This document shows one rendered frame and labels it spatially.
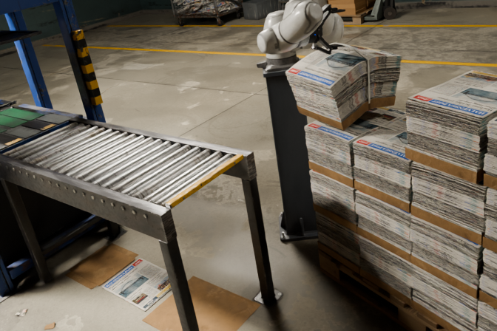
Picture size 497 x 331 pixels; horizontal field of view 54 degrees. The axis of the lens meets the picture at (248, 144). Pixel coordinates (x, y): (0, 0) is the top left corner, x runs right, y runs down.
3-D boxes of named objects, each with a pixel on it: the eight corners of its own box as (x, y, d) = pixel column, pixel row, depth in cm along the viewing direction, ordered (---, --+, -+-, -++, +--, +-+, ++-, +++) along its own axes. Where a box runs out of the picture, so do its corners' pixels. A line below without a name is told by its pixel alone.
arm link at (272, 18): (266, 52, 261) (260, 10, 252) (300, 48, 258) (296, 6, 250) (265, 60, 246) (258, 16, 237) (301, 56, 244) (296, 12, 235)
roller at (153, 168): (194, 145, 229) (186, 142, 232) (114, 193, 197) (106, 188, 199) (194, 154, 231) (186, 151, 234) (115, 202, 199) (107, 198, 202)
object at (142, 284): (184, 278, 267) (184, 276, 267) (145, 312, 248) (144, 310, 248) (140, 258, 290) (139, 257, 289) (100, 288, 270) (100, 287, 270)
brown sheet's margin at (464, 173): (470, 125, 196) (470, 114, 195) (543, 144, 173) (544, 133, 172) (404, 157, 179) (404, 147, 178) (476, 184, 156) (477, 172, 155)
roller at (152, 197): (218, 147, 219) (216, 156, 222) (138, 198, 187) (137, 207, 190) (226, 154, 217) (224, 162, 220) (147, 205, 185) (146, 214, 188)
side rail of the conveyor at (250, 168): (257, 175, 217) (254, 151, 212) (250, 181, 214) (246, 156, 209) (81, 134, 298) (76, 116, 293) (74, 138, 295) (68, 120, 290)
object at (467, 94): (472, 72, 187) (472, 69, 186) (550, 85, 164) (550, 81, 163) (406, 100, 170) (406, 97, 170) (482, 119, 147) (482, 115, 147)
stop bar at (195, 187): (245, 158, 207) (244, 154, 206) (171, 210, 177) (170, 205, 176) (239, 157, 209) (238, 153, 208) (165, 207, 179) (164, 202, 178)
